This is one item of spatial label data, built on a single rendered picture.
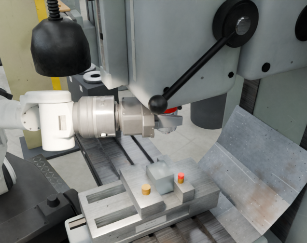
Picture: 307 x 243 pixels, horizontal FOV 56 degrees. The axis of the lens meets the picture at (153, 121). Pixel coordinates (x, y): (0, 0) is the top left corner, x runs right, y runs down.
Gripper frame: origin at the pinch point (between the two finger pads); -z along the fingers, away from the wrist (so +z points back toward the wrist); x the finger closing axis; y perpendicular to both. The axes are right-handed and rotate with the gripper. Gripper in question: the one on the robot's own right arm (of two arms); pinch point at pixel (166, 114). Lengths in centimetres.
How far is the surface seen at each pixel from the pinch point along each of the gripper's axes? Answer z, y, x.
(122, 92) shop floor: 12, 125, 249
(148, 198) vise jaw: 4.1, 20.6, -5.0
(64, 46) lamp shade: 15.4, -21.6, -18.3
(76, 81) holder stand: 27, 14, 48
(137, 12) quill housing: 6.4, -23.1, -9.1
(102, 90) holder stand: 17.0, 15.5, 42.1
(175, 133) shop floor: -36, 124, 163
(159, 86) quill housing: 3.2, -12.7, -11.7
